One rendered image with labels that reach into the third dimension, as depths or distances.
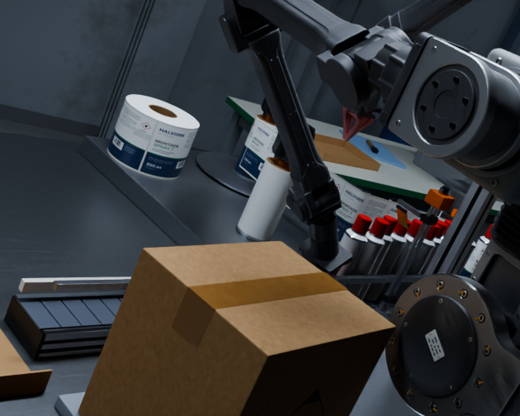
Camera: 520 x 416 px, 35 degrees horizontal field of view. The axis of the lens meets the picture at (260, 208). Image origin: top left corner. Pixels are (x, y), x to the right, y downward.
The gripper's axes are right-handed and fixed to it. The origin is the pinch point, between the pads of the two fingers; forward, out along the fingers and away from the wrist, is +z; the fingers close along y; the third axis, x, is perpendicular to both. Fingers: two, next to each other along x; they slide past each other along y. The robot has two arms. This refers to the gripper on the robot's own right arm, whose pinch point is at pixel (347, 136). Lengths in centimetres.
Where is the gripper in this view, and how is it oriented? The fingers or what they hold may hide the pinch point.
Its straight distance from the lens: 189.9
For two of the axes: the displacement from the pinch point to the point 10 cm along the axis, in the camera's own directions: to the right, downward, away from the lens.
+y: -6.9, -0.5, -7.2
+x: 6.0, 5.2, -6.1
